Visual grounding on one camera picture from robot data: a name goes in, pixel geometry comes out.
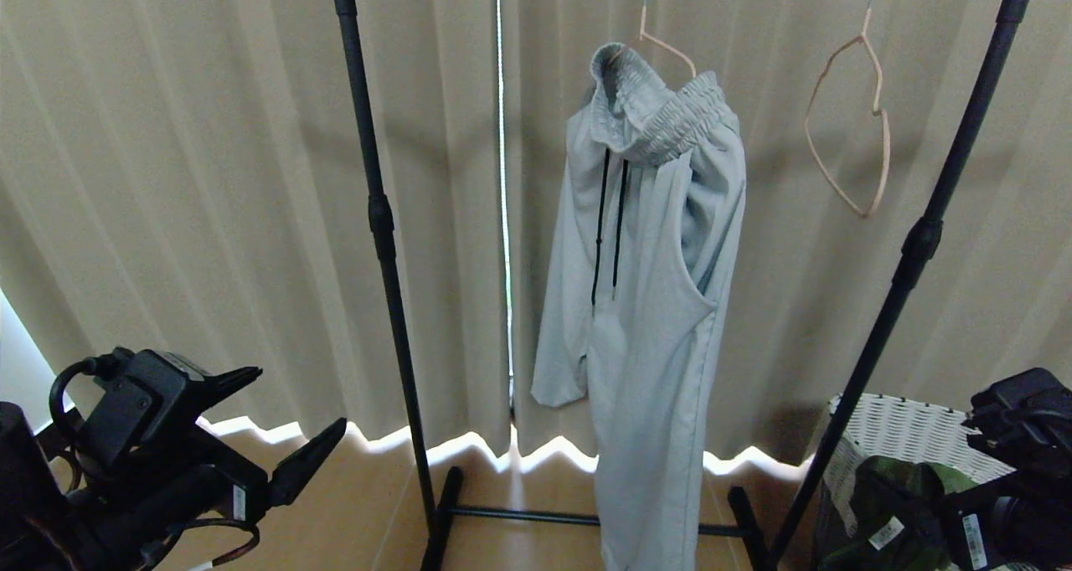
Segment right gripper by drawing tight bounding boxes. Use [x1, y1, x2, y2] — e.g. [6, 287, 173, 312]
[946, 471, 1072, 571]

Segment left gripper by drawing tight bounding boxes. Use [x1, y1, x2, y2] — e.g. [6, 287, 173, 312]
[63, 366, 348, 571]

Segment green garment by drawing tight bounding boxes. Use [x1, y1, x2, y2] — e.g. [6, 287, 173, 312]
[817, 456, 981, 571]

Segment pale grey shorts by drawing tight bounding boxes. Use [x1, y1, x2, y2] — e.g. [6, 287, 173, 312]
[532, 42, 748, 571]

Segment pink clothes hanger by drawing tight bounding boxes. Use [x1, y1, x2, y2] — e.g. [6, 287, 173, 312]
[804, 0, 891, 219]
[610, 0, 698, 78]

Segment white laundry basket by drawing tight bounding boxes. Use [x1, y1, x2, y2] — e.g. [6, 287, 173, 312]
[808, 394, 1018, 571]

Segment black clothes rack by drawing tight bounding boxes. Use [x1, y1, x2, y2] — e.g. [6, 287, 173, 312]
[105, 0, 1072, 571]

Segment beige curtain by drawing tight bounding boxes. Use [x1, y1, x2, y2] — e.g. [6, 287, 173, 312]
[0, 0, 1072, 471]

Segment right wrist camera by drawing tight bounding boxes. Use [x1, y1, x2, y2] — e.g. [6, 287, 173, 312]
[963, 368, 1072, 480]

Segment black cable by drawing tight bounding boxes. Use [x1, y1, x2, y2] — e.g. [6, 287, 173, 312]
[49, 355, 114, 438]

